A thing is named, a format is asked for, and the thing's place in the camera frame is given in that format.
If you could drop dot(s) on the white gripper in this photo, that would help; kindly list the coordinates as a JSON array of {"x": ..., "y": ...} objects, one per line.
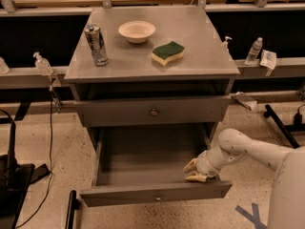
[{"x": 202, "y": 166}]

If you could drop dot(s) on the grey drawer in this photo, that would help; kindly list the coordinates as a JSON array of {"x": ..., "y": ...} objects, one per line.
[
  {"x": 149, "y": 111},
  {"x": 144, "y": 164}
]

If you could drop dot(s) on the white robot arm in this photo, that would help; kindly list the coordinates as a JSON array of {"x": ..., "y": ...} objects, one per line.
[{"x": 287, "y": 202}]

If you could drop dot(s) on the grey drawer cabinet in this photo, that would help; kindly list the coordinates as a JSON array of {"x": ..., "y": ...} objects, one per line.
[{"x": 205, "y": 69}]

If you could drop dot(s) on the grey top drawer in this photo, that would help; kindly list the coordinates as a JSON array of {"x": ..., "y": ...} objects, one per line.
[{"x": 149, "y": 111}]

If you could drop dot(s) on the blue tape cross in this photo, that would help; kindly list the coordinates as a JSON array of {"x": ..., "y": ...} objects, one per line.
[{"x": 253, "y": 217}]

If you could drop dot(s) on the folded grey cloth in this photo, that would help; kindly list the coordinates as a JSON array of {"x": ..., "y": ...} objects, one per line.
[{"x": 245, "y": 100}]

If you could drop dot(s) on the black stand leg right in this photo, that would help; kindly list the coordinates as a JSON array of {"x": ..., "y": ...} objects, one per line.
[{"x": 287, "y": 130}]

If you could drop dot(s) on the green yellow sponge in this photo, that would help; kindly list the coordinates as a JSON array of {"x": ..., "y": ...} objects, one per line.
[{"x": 167, "y": 53}]

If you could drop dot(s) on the small pump bottle right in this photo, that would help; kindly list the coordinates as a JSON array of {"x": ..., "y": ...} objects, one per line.
[{"x": 226, "y": 41}]

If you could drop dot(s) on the black bar bottom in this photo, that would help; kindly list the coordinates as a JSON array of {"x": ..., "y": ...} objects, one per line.
[{"x": 73, "y": 205}]

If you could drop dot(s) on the white paper packet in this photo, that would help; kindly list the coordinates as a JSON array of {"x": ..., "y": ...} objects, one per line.
[{"x": 268, "y": 61}]

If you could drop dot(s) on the clear water bottle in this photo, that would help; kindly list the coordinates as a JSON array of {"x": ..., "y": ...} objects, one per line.
[{"x": 254, "y": 51}]

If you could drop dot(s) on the white bowl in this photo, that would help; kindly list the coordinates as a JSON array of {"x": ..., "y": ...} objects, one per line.
[{"x": 137, "y": 32}]

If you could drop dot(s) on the silver drink can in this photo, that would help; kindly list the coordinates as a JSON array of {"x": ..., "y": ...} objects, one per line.
[{"x": 96, "y": 42}]

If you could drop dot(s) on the black stand base left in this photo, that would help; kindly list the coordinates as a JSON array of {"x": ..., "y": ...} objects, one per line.
[{"x": 15, "y": 180}]

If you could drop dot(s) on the clear pump bottle left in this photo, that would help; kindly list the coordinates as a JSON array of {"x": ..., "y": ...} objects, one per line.
[{"x": 42, "y": 64}]

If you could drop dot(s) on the clear bottle far left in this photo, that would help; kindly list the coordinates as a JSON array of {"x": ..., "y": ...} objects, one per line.
[{"x": 4, "y": 68}]

